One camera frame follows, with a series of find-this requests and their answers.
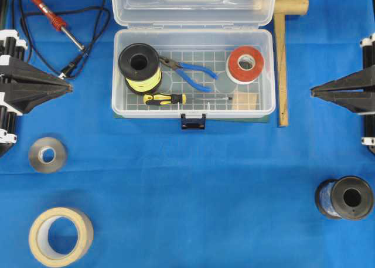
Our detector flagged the blue table cloth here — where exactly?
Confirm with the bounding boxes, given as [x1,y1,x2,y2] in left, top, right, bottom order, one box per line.
[1,0,374,267]

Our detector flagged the red tape roll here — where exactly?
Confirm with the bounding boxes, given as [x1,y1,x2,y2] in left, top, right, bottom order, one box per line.
[226,46,264,85]

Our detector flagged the yellow black screwdriver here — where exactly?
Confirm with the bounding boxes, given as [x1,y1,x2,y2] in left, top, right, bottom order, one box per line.
[143,94,233,106]

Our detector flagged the red soldering iron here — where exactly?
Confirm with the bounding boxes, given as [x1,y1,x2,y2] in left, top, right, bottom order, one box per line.
[31,0,84,51]

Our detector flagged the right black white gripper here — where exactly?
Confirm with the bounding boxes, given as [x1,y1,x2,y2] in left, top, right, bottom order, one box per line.
[311,35,374,154]

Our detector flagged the wooden mallet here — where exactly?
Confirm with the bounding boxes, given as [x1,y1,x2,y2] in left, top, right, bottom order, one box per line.
[273,0,309,127]

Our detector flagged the grey tape roll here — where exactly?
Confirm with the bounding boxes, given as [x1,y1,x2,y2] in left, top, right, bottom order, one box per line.
[29,137,67,174]

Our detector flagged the yellow wire spool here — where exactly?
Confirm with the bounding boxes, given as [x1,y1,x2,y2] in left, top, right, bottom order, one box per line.
[118,43,162,95]

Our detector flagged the clear plastic toolbox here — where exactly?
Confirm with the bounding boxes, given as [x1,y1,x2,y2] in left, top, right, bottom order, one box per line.
[111,0,276,129]

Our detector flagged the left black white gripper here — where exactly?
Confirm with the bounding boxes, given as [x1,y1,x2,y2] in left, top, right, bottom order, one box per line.
[1,29,73,157]

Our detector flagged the black power cable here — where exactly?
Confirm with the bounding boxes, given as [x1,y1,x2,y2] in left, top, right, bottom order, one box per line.
[11,0,111,80]

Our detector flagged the blue wire spool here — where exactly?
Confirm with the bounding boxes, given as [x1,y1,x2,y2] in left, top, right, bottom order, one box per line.
[315,176,374,220]

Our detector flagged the blue handled nipper pliers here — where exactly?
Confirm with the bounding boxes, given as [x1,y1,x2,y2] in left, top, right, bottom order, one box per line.
[159,56,219,93]

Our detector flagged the beige masking tape roll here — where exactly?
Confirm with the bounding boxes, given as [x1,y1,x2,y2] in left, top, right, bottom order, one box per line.
[29,207,94,267]

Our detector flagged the small wooden block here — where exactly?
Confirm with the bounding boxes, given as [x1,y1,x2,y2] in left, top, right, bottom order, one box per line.
[231,93,260,110]

